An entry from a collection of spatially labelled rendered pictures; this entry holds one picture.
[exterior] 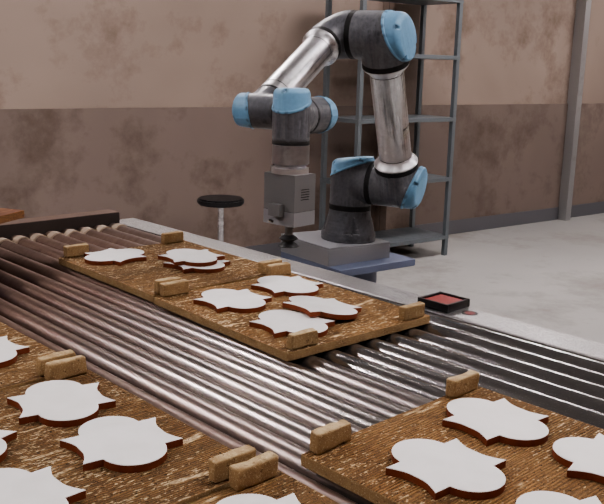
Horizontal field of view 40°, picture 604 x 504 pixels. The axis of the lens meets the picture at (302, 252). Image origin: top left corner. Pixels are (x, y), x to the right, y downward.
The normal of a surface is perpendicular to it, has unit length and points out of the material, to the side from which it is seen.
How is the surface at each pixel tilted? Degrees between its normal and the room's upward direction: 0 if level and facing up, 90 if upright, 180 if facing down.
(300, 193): 90
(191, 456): 0
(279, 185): 90
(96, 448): 0
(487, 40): 90
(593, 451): 0
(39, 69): 90
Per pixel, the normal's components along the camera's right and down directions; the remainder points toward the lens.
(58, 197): 0.60, 0.19
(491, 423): 0.03, -0.98
